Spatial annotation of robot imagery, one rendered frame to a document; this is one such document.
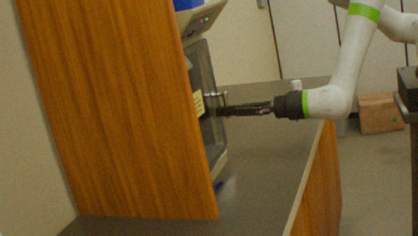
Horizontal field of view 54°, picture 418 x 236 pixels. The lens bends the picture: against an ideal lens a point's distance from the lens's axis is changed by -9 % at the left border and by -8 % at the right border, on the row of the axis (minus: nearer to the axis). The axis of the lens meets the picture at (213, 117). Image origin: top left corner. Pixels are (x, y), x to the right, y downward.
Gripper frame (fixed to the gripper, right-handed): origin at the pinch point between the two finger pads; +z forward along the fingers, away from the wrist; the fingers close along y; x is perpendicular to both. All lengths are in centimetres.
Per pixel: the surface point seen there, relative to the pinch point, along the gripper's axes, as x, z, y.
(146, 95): -12.7, 8.2, 35.8
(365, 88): 45, -35, -293
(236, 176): 21.3, -1.6, 4.9
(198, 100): -6.2, 4.2, 11.8
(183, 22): -29.8, -3.0, 30.1
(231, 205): 23.7, -5.8, 23.4
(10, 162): 0, 49, 52
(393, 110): 62, -60, -259
